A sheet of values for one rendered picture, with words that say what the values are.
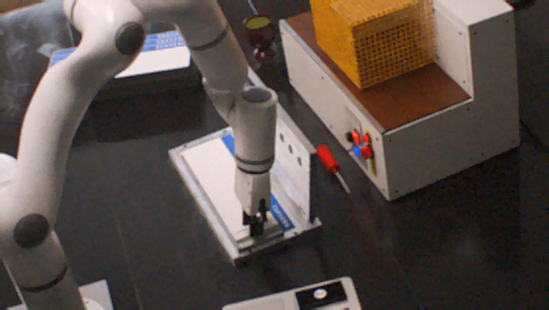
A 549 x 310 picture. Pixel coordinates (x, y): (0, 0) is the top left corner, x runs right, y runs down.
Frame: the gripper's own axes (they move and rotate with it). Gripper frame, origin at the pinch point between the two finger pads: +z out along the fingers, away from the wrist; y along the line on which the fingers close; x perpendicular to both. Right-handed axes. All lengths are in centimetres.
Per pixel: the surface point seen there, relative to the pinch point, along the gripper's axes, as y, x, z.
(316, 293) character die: 24.2, 4.2, 1.9
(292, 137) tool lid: -5.6, 10.9, -15.7
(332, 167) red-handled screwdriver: -10.2, 23.4, -2.4
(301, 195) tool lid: 1.6, 10.3, -5.6
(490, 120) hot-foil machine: 6, 54, -18
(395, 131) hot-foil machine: 5.9, 29.3, -20.3
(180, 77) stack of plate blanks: -65, 5, 0
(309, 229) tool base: 5.4, 10.8, 0.7
